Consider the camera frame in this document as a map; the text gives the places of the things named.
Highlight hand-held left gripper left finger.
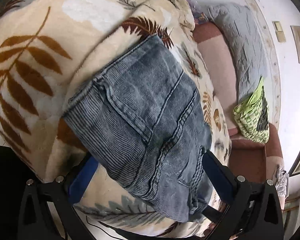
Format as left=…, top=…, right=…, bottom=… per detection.
left=17, top=152, right=100, bottom=240

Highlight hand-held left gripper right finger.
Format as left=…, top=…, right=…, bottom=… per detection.
left=202, top=151, right=285, bottom=240

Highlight blue denim pants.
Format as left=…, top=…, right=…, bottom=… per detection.
left=61, top=34, right=214, bottom=223

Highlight light grey cloth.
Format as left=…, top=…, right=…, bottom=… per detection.
left=275, top=164, right=289, bottom=197

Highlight green patterned blanket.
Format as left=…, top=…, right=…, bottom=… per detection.
left=233, top=76, right=271, bottom=144

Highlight dark grey cloth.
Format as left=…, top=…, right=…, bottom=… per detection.
left=256, top=95, right=270, bottom=133

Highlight pink and brown sofa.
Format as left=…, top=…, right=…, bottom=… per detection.
left=191, top=21, right=290, bottom=230

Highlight grey quilted blanket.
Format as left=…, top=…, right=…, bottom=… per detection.
left=207, top=2, right=269, bottom=103

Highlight purple patterned cloth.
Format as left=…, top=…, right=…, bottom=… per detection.
left=192, top=4, right=211, bottom=26

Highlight leaf printed blanket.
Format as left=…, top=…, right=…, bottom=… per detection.
left=0, top=0, right=233, bottom=240

